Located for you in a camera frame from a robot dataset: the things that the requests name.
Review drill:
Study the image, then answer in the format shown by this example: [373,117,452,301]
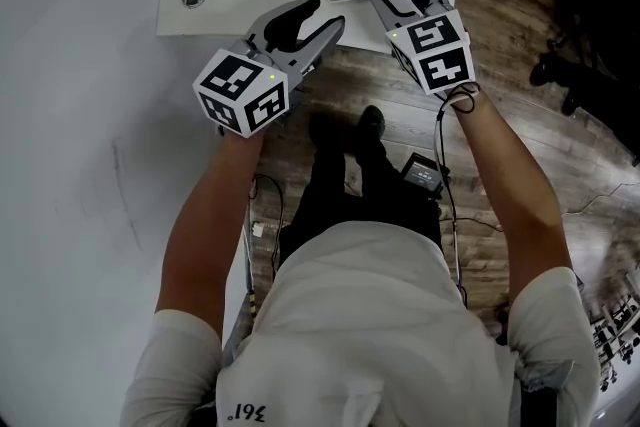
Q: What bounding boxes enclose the person's left forearm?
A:
[155,132,266,316]

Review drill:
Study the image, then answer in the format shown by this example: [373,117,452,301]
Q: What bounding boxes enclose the metal equipment rack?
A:
[587,272,640,389]

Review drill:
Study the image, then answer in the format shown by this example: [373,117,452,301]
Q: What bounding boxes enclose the black waist display device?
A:
[401,152,446,199]

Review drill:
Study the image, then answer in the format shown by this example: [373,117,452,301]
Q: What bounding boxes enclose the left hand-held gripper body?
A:
[192,32,321,137]

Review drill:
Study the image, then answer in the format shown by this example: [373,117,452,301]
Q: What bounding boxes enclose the person's black shoe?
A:
[355,104,386,151]
[308,112,346,151]

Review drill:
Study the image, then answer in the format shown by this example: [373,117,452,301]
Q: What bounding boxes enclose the person's left black shoe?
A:
[308,112,346,151]

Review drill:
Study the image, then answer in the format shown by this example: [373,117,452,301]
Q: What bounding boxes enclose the white floor cable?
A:
[564,182,640,216]

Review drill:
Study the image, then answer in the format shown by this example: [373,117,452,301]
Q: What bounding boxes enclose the person's right forearm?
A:
[452,84,574,311]

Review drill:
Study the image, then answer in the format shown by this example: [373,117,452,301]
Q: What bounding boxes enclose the person's right black shoe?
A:
[355,104,386,151]

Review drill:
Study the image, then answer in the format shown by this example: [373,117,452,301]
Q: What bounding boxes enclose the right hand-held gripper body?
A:
[383,0,477,97]

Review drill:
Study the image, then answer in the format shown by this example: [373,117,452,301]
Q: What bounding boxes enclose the person's black trousers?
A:
[278,112,444,266]

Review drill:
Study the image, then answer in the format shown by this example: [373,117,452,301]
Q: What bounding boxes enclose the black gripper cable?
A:
[433,82,482,309]

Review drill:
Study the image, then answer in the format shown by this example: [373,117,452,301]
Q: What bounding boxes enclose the person's white shirt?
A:
[119,220,601,427]

